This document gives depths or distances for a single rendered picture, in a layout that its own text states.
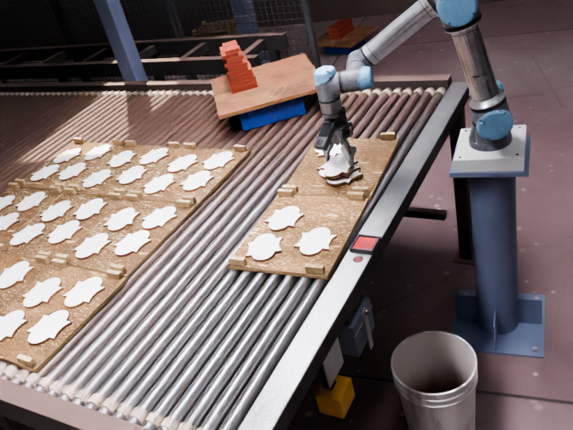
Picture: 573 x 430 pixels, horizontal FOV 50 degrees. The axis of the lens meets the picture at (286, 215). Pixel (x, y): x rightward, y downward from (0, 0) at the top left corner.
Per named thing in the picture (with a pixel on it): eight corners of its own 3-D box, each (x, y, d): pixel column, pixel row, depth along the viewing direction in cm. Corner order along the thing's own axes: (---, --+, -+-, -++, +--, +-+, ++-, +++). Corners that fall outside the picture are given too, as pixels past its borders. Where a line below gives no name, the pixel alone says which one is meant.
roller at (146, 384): (384, 96, 292) (383, 86, 289) (125, 433, 157) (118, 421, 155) (374, 96, 294) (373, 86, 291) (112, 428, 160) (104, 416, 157)
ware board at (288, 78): (305, 56, 317) (304, 53, 316) (327, 89, 275) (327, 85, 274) (211, 82, 316) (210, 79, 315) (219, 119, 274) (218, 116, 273)
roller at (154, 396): (394, 96, 289) (393, 86, 286) (140, 438, 155) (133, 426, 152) (384, 96, 291) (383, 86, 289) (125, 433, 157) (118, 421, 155)
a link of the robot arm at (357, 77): (371, 57, 208) (338, 63, 211) (371, 70, 199) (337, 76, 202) (374, 78, 213) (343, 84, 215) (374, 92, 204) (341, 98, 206)
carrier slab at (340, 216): (369, 201, 212) (368, 198, 211) (328, 280, 183) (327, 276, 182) (278, 197, 228) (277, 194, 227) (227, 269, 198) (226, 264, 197)
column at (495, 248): (545, 296, 284) (546, 127, 237) (543, 358, 255) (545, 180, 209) (460, 291, 299) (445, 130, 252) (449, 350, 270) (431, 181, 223)
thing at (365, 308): (380, 334, 194) (373, 291, 184) (365, 367, 184) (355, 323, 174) (348, 328, 199) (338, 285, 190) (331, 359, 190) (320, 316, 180)
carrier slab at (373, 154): (400, 141, 243) (399, 137, 242) (372, 200, 213) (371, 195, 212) (317, 142, 258) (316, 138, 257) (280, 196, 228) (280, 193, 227)
